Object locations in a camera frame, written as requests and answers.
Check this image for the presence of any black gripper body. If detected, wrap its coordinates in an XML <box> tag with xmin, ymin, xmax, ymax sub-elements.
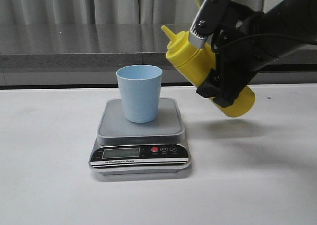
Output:
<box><xmin>212</xmin><ymin>1</ymin><xmax>280</xmax><ymax>89</ymax></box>

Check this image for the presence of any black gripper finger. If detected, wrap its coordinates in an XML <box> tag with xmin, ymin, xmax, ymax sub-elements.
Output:
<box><xmin>196</xmin><ymin>69</ymin><xmax>242</xmax><ymax>108</ymax></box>

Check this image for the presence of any black silver-tipped gripper finger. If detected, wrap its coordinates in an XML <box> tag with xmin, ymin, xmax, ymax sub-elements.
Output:
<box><xmin>189</xmin><ymin>0</ymin><xmax>230</xmax><ymax>49</ymax></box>

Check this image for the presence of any yellow squeeze bottle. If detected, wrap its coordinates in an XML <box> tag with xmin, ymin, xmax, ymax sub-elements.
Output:
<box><xmin>162</xmin><ymin>25</ymin><xmax>256</xmax><ymax>118</ymax></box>

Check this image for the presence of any light blue plastic cup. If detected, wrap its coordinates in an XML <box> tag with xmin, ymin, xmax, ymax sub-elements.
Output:
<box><xmin>116</xmin><ymin>65</ymin><xmax>163</xmax><ymax>123</ymax></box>

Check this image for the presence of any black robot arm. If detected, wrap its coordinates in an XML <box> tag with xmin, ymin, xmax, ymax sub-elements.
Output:
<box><xmin>189</xmin><ymin>0</ymin><xmax>317</xmax><ymax>108</ymax></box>

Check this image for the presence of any silver electronic kitchen scale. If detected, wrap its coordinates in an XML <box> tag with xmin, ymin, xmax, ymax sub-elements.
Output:
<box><xmin>89</xmin><ymin>98</ymin><xmax>192</xmax><ymax>175</ymax></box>

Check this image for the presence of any white pleated curtain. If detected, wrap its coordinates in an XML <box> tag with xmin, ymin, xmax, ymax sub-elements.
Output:
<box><xmin>0</xmin><ymin>0</ymin><xmax>317</xmax><ymax>25</ymax></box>

